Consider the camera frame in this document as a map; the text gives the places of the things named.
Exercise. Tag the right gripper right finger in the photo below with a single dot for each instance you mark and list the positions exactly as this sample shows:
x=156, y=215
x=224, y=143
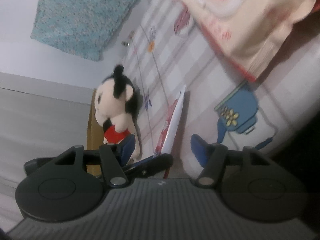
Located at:
x=213, y=158

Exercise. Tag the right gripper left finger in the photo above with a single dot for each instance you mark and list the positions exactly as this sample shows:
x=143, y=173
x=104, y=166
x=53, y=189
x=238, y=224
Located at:
x=112, y=158

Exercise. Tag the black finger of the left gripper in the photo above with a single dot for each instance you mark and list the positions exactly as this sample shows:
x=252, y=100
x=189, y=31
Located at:
x=148, y=167

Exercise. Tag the red toothpaste tube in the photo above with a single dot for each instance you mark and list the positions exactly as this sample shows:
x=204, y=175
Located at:
x=168, y=133

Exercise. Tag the black haired plush doll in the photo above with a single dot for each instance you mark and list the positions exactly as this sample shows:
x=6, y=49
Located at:
x=116, y=107

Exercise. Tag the brown cardboard box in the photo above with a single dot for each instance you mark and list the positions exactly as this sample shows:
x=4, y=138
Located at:
x=95, y=138

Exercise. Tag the white curtain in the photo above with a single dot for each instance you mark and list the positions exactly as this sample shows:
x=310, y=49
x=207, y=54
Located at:
x=38, y=119

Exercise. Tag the plaid bed sheet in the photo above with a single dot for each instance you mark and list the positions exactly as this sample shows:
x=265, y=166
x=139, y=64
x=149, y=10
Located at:
x=166, y=56

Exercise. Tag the beige tissue package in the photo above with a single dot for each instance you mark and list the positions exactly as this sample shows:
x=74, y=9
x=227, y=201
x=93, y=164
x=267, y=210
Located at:
x=248, y=33

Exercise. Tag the teal floral wall cloth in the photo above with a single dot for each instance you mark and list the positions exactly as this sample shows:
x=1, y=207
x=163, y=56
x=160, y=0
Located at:
x=79, y=27

